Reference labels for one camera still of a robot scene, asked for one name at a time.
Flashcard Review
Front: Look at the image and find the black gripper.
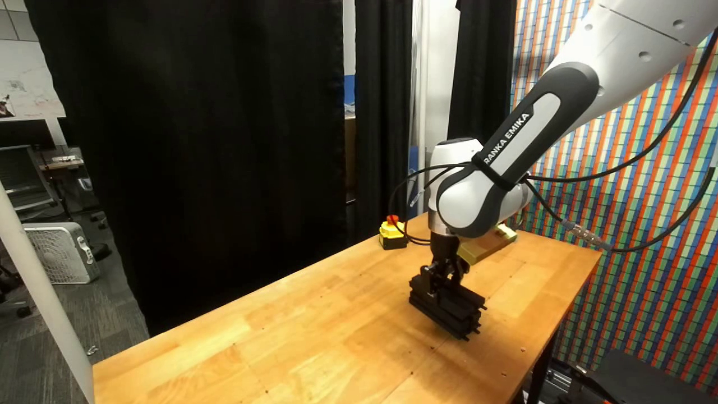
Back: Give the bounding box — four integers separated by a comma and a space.
431, 235, 469, 283

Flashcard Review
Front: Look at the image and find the black track piece front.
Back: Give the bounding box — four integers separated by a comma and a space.
408, 275, 484, 318

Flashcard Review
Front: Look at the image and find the black track piece edge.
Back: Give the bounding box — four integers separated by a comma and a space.
408, 294, 481, 340

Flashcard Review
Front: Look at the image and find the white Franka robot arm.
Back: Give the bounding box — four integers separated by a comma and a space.
426, 0, 718, 285

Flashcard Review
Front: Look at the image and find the yellow red emergency stop button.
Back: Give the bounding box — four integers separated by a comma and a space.
379, 215, 408, 249

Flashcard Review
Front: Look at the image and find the black curtain right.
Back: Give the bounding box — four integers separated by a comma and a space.
440, 0, 518, 224

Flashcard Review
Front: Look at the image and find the black curtain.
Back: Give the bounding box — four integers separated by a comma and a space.
440, 0, 518, 224
23, 0, 345, 332

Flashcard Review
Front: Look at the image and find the black case under table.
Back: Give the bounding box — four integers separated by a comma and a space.
539, 350, 718, 404

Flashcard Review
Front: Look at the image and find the black curtain left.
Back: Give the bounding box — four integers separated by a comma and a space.
23, 0, 345, 332

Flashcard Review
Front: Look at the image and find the grey box speaker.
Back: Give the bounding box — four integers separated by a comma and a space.
25, 223, 99, 285

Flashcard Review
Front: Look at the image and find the yellow wrist camera box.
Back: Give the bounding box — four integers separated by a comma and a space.
458, 224, 518, 266

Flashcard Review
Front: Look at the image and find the grey diagonal frame bar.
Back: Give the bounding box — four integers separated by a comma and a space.
0, 185, 94, 404

